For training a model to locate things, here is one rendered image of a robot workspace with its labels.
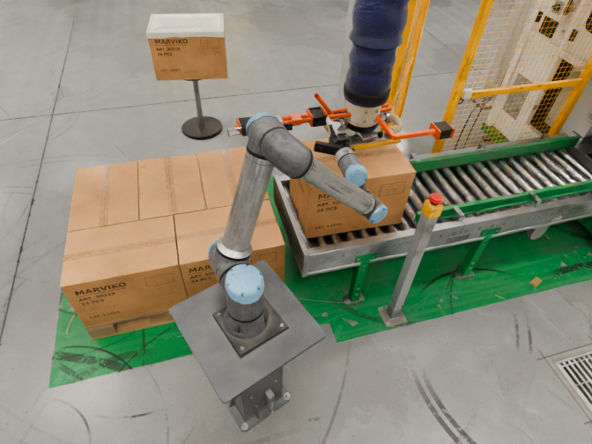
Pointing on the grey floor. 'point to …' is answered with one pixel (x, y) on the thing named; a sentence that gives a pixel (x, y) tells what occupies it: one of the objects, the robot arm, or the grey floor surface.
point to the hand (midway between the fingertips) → (324, 130)
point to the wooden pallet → (129, 324)
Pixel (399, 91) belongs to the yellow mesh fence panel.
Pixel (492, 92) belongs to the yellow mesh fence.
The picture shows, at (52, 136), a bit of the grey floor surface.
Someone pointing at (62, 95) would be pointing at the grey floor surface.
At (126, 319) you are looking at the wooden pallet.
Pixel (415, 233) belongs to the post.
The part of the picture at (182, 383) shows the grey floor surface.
